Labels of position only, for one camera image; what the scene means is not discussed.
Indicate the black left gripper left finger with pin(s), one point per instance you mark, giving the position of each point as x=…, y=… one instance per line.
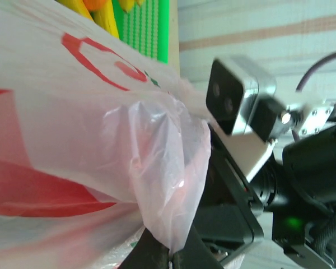
x=148, y=252

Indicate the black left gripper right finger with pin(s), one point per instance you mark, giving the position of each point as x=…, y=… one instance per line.
x=196, y=252

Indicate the pink printed plastic bag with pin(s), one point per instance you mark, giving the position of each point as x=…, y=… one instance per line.
x=72, y=140

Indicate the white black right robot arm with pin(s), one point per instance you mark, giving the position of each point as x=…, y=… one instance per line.
x=310, y=168

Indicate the yellow fake banana bunch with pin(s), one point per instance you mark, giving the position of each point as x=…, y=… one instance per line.
x=106, y=22

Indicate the single yellow fake banana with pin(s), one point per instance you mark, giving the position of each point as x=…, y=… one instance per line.
x=127, y=5

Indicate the green plastic basket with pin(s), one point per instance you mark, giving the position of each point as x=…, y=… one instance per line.
x=140, y=36

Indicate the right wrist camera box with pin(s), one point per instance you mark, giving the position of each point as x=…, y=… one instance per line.
x=226, y=101

